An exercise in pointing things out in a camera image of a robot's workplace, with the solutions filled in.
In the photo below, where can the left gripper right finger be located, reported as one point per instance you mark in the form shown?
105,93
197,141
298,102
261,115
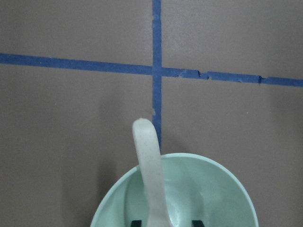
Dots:
197,223

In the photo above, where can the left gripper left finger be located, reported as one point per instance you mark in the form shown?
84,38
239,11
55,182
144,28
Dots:
136,223

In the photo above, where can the white speckled spoon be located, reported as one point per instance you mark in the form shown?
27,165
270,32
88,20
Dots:
149,158

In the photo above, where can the green ceramic bowl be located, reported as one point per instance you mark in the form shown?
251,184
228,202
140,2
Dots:
196,188

